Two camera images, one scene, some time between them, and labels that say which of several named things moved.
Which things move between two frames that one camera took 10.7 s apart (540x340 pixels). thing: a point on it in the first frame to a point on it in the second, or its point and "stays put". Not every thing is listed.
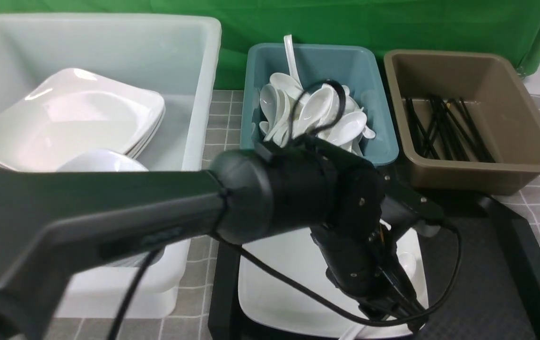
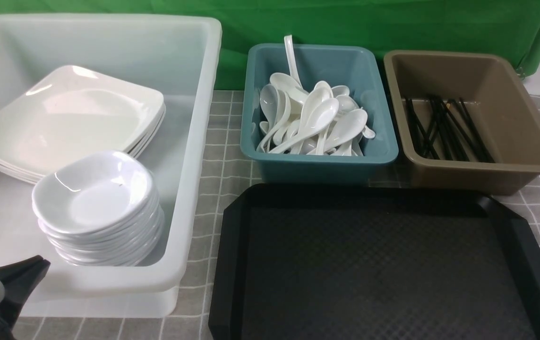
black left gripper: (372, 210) to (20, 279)
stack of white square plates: (75, 112) stays put
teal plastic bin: (352, 66) stays put
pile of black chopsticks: (450, 133) stays put
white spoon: (409, 262) to (323, 114)
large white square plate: (267, 293) to (68, 110)
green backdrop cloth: (524, 27) stays put
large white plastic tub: (175, 56) stays put
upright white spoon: (292, 61) stays put
